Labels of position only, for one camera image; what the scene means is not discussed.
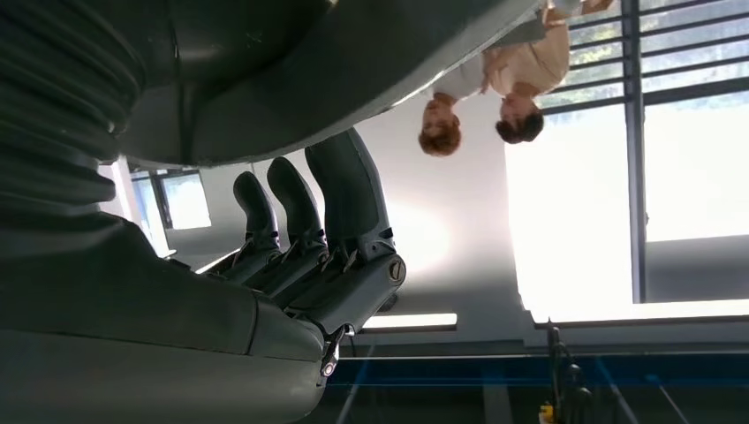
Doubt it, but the dark framed window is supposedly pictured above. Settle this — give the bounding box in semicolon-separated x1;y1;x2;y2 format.
129;168;213;232
538;0;749;306

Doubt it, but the black hanging fixture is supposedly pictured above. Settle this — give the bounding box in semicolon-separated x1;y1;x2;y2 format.
544;324;594;424

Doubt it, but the person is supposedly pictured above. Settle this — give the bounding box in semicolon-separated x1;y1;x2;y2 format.
480;0;616;146
417;52;489;159

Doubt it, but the blue overhead beam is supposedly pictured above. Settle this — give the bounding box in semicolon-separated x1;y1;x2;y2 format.
327;352;749;389

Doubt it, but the ceiling light panel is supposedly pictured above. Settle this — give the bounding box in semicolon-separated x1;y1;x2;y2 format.
361;313;458;330

